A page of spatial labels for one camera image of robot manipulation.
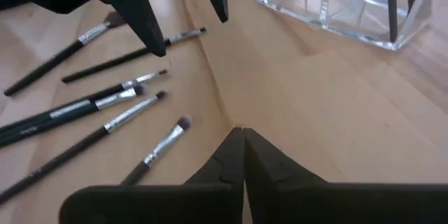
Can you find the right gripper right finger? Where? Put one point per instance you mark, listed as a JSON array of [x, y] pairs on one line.
[[315, 203]]

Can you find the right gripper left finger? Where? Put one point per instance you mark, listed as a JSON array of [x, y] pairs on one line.
[[196, 203]]

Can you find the long black pen front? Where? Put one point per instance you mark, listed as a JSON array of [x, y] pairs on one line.
[[115, 99]]

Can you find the black fan makeup brush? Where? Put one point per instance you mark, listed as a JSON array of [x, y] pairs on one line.
[[52, 61]]

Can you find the clear acrylic organizer container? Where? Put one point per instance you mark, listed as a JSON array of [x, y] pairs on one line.
[[315, 3]]

